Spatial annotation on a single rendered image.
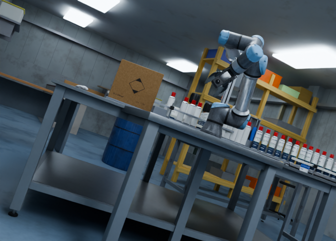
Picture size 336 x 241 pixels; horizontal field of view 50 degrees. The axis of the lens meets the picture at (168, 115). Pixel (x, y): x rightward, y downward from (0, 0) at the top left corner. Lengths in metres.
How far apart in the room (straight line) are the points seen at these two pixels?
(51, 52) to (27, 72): 0.87
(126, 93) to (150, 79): 0.18
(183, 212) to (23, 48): 9.19
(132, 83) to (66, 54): 8.78
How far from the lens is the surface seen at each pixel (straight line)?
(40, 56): 11.08
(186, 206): 2.40
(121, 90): 2.43
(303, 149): 3.40
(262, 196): 2.24
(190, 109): 2.93
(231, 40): 1.85
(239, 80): 2.92
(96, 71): 11.28
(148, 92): 2.42
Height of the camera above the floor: 0.76
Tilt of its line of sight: 3 degrees up
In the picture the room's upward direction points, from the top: 20 degrees clockwise
